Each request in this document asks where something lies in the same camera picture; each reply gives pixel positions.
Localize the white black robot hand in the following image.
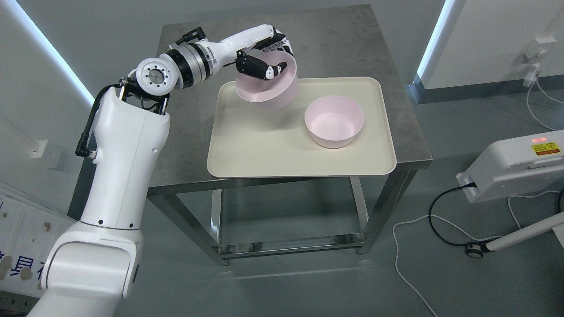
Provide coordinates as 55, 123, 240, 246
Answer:
198, 24, 293, 81

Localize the pink bowl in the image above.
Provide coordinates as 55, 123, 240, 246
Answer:
304, 96, 365, 149
235, 50, 298, 110

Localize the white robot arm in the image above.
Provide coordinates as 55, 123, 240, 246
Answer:
28, 27, 213, 317

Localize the cream plastic tray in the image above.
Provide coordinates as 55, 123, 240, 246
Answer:
206, 77, 397, 179

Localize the stainless steel table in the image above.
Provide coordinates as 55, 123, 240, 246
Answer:
148, 4, 432, 265

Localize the white machine with warning label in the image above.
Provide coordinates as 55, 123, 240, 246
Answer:
456, 130, 564, 203

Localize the white machine leg with caster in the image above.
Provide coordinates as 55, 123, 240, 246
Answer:
465, 212, 564, 258

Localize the white signboard with blue characters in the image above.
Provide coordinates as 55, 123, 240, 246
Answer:
0, 188, 76, 298

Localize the white floor cable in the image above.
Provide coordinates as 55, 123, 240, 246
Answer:
392, 214, 468, 317

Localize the white wall socket left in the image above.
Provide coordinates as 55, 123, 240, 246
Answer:
31, 139, 62, 170

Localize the black power cable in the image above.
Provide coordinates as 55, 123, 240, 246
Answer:
428, 184, 501, 247

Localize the white wall plug adapter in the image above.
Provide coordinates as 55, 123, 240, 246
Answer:
522, 35, 557, 88

